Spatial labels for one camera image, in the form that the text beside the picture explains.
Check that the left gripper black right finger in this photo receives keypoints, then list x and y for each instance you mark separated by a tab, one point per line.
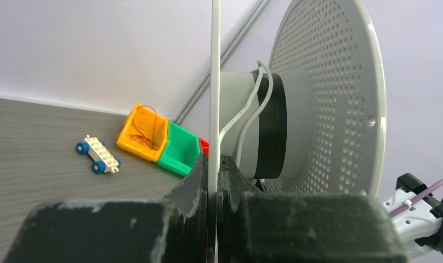
256	226

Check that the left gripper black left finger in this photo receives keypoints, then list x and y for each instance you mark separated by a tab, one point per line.
168	229

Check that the clear plastic cable spool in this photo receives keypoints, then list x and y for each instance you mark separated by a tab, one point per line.
313	118

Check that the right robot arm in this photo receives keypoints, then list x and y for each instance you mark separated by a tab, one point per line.
416	211

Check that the green plastic bin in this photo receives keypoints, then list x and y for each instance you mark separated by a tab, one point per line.
180	152

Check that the red plastic bin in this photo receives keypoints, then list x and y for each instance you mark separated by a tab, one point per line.
204	146

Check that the beige blue connector block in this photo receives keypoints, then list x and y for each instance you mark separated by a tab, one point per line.
102	160

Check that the orange plastic bin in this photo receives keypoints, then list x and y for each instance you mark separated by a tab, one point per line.
144	133

